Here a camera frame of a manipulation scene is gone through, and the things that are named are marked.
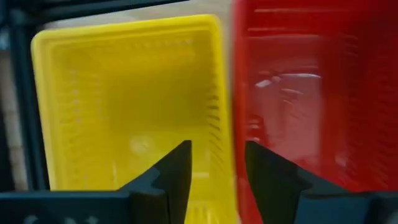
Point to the yellow plastic basket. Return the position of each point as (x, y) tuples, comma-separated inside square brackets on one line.
[(124, 93)]

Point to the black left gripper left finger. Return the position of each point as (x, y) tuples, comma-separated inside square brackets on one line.
[(174, 186)]

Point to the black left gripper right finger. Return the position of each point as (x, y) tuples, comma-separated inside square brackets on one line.
[(273, 186)]

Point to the red plastic basket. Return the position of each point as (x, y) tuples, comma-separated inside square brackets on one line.
[(311, 93)]

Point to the black metal wooden shelf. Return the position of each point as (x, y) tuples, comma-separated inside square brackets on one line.
[(28, 109)]

